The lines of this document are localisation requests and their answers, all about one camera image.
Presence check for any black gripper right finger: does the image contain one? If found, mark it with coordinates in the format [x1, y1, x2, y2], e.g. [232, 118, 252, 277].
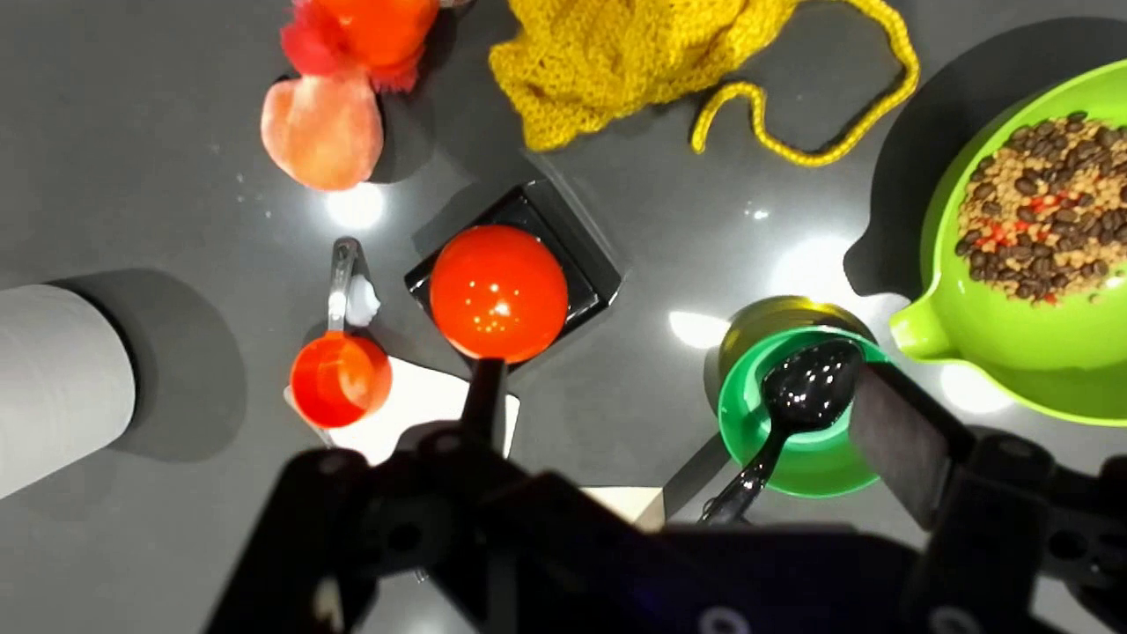
[847, 361, 980, 531]

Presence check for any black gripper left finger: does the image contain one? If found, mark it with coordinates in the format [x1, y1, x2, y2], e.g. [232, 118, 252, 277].
[458, 356, 510, 454]

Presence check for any black plastic spoon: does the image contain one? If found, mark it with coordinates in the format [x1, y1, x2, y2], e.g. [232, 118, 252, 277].
[701, 336, 865, 529]

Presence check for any large green spouted bowl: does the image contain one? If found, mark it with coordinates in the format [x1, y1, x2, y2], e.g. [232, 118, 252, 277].
[884, 55, 1127, 430]

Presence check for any black box with red dome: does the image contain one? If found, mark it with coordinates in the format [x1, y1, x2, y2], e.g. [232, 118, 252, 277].
[402, 172, 628, 374]

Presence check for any small red cup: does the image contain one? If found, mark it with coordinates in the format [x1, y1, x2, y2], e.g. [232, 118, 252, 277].
[285, 327, 393, 434]

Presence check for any small green cup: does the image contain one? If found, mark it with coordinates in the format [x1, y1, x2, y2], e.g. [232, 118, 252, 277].
[716, 325, 897, 500]

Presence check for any small clear plastic piece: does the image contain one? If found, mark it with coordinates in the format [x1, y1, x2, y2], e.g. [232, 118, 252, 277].
[325, 235, 385, 336]

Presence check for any brown bean food mix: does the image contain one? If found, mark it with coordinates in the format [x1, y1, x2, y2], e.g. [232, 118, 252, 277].
[952, 110, 1127, 306]

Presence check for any orange pink plush toy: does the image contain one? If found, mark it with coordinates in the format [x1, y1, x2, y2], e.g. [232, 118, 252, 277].
[256, 0, 443, 192]

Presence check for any yellow knitted net bag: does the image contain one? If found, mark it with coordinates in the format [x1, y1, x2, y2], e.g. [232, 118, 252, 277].
[486, 0, 925, 172]

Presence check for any white paper towel roll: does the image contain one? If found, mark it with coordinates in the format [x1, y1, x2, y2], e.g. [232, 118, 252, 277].
[0, 281, 139, 504]

